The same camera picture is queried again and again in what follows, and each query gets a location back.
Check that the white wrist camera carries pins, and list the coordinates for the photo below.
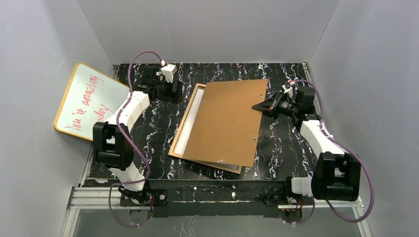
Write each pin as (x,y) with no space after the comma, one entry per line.
(287,88)
(167,72)

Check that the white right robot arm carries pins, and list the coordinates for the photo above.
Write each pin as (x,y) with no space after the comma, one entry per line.
(337,172)

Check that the brown cardboard backing board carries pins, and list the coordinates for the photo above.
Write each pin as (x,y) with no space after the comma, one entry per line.
(226,128)

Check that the aluminium front rail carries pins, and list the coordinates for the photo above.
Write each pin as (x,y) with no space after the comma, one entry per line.
(202,212)

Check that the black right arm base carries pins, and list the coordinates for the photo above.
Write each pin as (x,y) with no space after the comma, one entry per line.
(284,199)

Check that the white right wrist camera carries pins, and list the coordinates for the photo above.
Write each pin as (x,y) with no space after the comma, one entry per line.
(287,88)

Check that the yellow-rimmed whiteboard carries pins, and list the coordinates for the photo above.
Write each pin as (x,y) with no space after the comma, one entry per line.
(90,97)

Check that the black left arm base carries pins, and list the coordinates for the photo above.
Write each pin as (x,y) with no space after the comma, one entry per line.
(146,197)

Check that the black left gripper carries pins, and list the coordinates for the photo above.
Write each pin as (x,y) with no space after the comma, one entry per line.
(175,92)

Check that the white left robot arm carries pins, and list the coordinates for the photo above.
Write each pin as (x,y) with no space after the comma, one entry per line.
(113,146)

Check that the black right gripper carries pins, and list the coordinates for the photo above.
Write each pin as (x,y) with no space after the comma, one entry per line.
(276,106)

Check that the wooden picture frame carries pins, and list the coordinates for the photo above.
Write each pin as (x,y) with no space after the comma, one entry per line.
(183,121)

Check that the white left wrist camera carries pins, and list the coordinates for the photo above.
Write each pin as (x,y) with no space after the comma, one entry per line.
(167,72)

